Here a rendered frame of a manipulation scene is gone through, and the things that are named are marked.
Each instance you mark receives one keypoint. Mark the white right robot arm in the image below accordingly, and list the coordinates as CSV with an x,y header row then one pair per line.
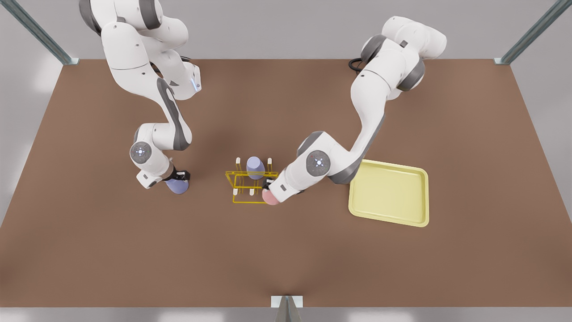
x,y
147,89

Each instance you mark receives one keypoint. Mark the pale yellow tray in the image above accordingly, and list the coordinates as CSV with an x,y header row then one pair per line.
x,y
389,193

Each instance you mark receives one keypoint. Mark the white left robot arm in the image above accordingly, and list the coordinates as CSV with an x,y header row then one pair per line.
x,y
371,103

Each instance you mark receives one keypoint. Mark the lavender blue cup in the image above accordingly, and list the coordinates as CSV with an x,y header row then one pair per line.
x,y
178,186
255,167

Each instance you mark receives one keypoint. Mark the silver frame post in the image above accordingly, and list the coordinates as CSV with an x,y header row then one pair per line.
x,y
286,308
532,32
38,31

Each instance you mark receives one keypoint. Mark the pink cup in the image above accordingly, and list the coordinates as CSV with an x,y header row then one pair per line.
x,y
269,197

